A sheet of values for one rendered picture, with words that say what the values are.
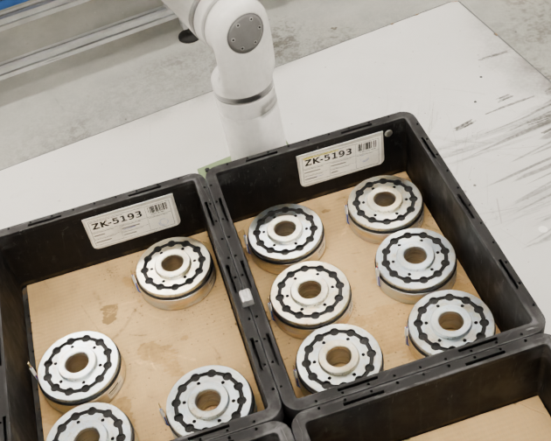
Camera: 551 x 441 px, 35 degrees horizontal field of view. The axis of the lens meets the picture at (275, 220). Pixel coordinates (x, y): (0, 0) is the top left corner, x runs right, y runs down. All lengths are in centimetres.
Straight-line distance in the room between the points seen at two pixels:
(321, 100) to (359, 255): 51
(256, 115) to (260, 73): 7
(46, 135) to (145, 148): 129
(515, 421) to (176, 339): 43
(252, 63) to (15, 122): 178
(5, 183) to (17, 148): 123
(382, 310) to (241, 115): 38
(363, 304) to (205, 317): 20
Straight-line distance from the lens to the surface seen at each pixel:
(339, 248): 119
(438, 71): 167
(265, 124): 133
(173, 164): 155
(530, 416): 104
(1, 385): 104
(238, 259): 106
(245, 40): 124
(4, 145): 290
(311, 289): 112
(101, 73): 305
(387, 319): 111
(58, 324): 120
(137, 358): 113
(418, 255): 115
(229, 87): 127
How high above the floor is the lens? 173
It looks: 46 degrees down
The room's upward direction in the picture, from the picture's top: 11 degrees counter-clockwise
